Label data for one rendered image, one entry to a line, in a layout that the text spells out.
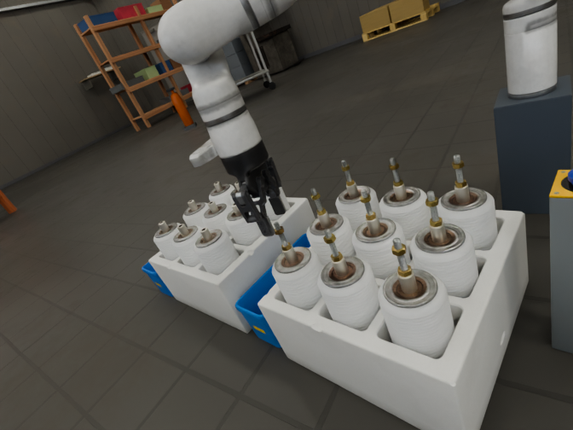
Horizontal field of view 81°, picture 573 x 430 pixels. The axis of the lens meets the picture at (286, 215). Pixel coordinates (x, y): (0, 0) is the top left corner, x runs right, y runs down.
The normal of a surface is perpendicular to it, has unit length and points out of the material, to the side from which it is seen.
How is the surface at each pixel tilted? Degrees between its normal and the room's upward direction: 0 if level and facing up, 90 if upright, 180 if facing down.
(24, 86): 90
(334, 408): 0
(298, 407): 0
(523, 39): 90
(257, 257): 90
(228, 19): 98
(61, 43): 90
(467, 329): 0
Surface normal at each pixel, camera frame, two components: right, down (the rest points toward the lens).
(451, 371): -0.36, -0.82
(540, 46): -0.15, 0.52
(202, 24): 0.34, 0.32
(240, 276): 0.72, 0.06
